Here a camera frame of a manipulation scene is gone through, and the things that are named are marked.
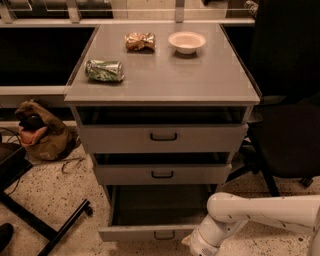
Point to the grey bottom drawer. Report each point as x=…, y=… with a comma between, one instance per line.
x=155, y=212

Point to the grey drawer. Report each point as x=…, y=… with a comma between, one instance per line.
x=155, y=212
x=161, y=168
x=114, y=132

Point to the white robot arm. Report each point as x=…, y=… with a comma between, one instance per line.
x=228, y=213

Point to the grey drawer cabinet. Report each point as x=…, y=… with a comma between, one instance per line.
x=209, y=86

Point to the grey top drawer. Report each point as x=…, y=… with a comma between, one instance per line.
x=114, y=132

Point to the grey middle drawer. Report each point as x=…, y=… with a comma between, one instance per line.
x=161, y=168

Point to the crushed green soda can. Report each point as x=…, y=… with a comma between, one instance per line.
x=105, y=71

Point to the white paper bowl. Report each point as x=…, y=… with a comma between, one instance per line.
x=186, y=42

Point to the crumpled golden snack bag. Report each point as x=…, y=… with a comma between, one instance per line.
x=137, y=41

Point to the brown fabric bag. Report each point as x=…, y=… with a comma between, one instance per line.
x=42, y=134

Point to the black office chair right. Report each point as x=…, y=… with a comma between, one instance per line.
x=284, y=61

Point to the grey side desk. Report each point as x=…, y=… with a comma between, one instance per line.
x=38, y=60

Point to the black shoe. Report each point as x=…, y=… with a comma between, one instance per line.
x=6, y=233

